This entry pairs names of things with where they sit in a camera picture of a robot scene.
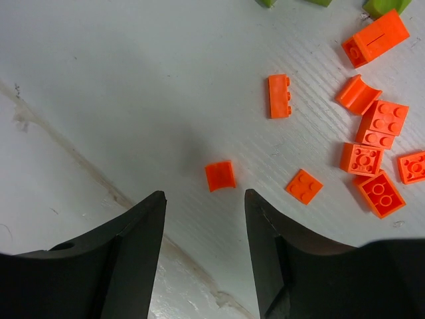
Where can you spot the orange two-by-two lego brick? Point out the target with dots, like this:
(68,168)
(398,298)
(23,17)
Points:
(381,123)

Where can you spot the orange flat lego plate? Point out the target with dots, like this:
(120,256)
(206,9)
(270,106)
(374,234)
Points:
(304,187)

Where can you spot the orange curved lego tile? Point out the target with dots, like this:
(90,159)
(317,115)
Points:
(220,175)

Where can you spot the orange upside-down lego brick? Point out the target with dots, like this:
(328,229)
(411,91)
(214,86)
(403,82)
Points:
(359,159)

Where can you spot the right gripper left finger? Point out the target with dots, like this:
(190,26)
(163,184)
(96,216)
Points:
(107,272)

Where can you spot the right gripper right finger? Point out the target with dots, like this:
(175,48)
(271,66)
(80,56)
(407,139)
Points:
(301,274)

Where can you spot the green arch lego brick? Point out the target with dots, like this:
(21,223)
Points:
(378,8)

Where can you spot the orange arch lego brick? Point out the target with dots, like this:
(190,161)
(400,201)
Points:
(357,96)

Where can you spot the large orange lego brick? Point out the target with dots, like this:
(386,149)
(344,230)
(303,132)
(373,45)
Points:
(375,39)

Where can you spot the orange long lego brick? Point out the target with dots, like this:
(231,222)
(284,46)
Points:
(279,96)

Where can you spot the orange hollow lego brick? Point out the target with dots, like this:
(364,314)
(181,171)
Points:
(380,194)

